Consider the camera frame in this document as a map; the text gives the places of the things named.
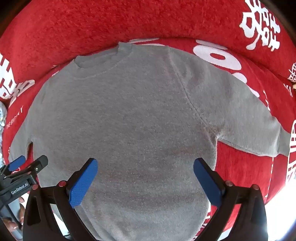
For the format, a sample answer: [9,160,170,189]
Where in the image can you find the person's left hand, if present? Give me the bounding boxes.
[1,197,25,232]

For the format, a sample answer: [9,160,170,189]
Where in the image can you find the light patterned fabric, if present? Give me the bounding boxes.
[0,102,7,167]

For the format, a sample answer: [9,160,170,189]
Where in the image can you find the red blanket white lettering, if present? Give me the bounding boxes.
[1,38,296,241]

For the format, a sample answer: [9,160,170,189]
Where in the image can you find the grey sweatshirt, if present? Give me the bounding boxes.
[8,42,291,241]

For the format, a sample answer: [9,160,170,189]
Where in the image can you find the red plush pillow white characters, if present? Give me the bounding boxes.
[1,1,295,101]

